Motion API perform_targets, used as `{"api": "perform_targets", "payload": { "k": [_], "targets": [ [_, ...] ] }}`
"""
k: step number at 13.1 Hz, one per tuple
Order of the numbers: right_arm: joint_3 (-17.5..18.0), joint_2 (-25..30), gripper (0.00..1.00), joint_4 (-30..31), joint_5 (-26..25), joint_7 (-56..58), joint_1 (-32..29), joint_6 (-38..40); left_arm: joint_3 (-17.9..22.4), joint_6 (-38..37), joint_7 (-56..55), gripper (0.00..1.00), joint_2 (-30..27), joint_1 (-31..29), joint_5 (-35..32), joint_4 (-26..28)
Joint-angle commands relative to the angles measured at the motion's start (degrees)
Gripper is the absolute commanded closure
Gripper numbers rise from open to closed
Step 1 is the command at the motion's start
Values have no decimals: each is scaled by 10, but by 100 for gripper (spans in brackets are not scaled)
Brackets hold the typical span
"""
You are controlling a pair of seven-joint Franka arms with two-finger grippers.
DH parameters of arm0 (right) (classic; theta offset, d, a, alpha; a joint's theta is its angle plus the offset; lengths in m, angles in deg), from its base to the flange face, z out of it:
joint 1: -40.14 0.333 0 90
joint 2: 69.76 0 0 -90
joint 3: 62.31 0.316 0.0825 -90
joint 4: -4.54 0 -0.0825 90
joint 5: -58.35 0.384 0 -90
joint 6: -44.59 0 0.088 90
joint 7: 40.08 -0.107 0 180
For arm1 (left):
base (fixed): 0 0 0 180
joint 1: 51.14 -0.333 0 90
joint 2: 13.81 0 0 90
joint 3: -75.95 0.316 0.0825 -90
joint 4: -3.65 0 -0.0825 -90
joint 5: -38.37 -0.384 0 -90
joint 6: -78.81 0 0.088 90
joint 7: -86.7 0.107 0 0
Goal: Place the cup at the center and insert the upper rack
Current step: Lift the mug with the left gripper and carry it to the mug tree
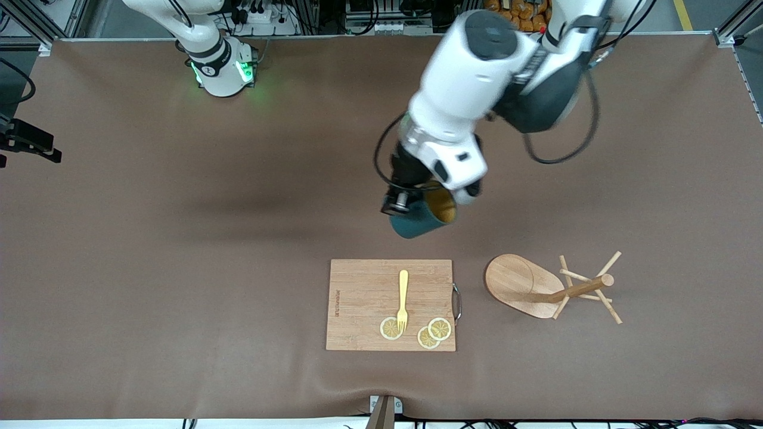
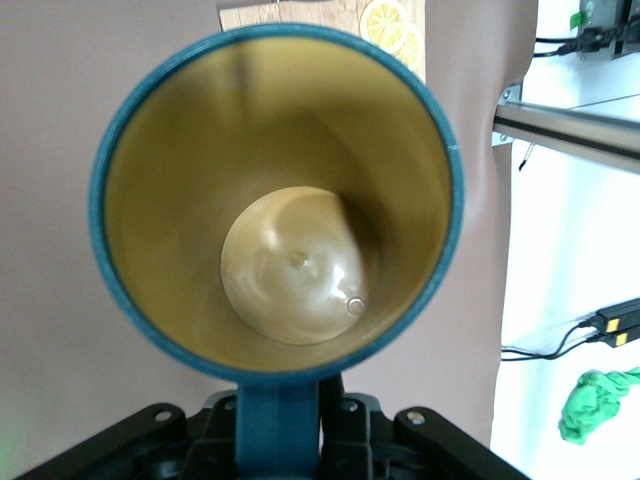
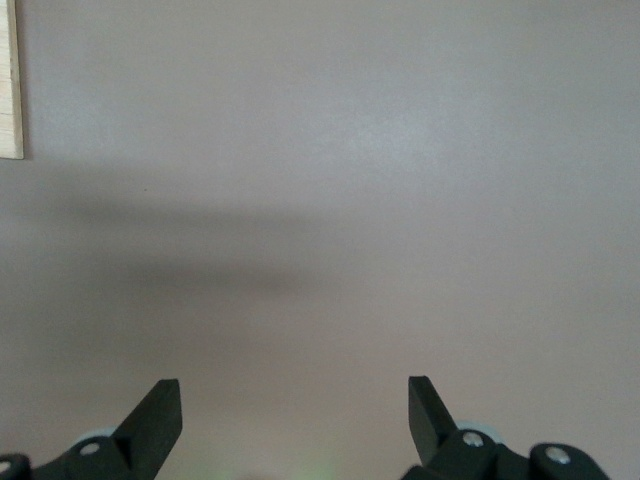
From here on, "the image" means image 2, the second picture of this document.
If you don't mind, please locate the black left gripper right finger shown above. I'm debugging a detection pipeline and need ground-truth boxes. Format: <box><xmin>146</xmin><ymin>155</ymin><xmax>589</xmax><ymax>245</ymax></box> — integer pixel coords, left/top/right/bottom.
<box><xmin>319</xmin><ymin>372</ymin><xmax>531</xmax><ymax>480</ymax></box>

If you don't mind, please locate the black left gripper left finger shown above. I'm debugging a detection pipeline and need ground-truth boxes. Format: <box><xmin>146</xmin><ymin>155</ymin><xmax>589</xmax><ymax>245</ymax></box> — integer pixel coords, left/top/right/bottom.
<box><xmin>17</xmin><ymin>392</ymin><xmax>240</xmax><ymax>480</ymax></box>

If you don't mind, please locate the teal cup yellow inside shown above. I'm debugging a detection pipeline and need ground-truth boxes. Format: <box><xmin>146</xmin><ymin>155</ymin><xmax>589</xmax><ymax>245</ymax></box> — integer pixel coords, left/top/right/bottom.
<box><xmin>88</xmin><ymin>22</ymin><xmax>465</xmax><ymax>480</ymax></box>

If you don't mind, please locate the green cloth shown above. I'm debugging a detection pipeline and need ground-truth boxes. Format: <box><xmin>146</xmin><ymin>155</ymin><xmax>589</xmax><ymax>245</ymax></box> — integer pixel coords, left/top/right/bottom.
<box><xmin>558</xmin><ymin>366</ymin><xmax>640</xmax><ymax>445</ymax></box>

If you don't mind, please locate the black power adapter yellow label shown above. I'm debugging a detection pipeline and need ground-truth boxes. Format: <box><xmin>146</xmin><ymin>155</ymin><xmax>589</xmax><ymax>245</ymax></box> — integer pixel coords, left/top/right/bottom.
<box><xmin>597</xmin><ymin>324</ymin><xmax>640</xmax><ymax>350</ymax></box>
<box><xmin>594</xmin><ymin>298</ymin><xmax>640</xmax><ymax>331</ymax></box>

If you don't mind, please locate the brown table cover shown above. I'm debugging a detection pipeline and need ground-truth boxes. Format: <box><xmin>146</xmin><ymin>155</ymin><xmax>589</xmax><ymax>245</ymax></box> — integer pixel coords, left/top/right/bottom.
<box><xmin>0</xmin><ymin>0</ymin><xmax>539</xmax><ymax>480</ymax></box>

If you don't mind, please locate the lemon slice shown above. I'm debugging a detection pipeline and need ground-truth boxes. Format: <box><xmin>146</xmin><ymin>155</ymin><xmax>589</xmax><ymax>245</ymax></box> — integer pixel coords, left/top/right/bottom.
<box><xmin>358</xmin><ymin>0</ymin><xmax>409</xmax><ymax>57</ymax></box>
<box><xmin>392</xmin><ymin>22</ymin><xmax>425</xmax><ymax>71</ymax></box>

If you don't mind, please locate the aluminium camera mount post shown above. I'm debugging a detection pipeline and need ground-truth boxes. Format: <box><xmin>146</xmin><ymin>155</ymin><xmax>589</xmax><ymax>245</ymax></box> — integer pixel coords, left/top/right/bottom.
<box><xmin>491</xmin><ymin>82</ymin><xmax>640</xmax><ymax>175</ymax></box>

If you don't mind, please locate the bamboo cutting board metal handle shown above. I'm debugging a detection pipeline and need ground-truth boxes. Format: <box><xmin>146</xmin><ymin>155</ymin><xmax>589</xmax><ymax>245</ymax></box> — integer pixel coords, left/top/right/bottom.
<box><xmin>218</xmin><ymin>0</ymin><xmax>427</xmax><ymax>85</ymax></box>

